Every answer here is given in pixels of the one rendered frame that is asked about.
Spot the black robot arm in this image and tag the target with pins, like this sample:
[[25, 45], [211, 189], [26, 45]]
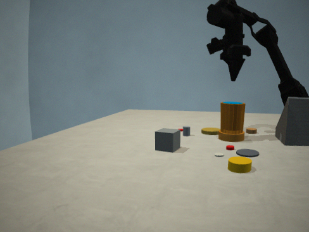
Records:
[[267, 37]]

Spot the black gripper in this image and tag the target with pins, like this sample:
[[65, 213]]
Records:
[[235, 62]]

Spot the grey flat disc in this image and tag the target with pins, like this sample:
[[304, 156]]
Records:
[[247, 153]]

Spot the yellow short cylinder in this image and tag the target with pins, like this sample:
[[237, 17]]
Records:
[[239, 164]]

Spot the yellow round disc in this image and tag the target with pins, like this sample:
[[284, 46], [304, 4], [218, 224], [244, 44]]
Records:
[[210, 131]]

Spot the grey cylinder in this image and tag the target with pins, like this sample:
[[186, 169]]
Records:
[[186, 130]]

